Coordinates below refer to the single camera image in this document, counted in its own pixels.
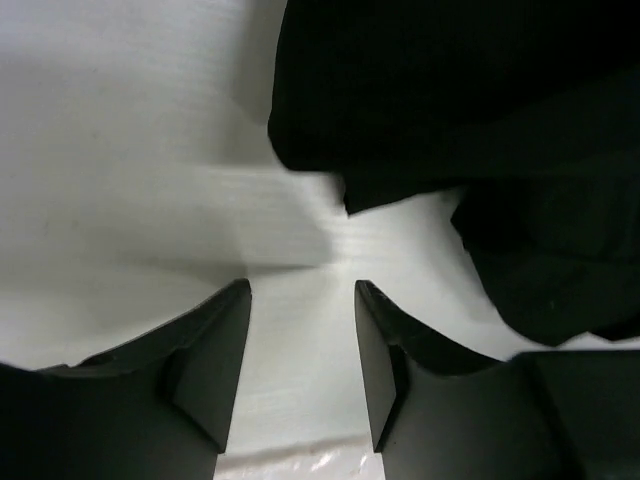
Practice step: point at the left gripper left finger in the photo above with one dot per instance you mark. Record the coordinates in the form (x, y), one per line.
(156, 407)

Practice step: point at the black trousers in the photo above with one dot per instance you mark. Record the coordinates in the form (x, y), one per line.
(531, 108)

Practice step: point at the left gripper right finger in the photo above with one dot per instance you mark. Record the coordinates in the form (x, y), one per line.
(438, 410)

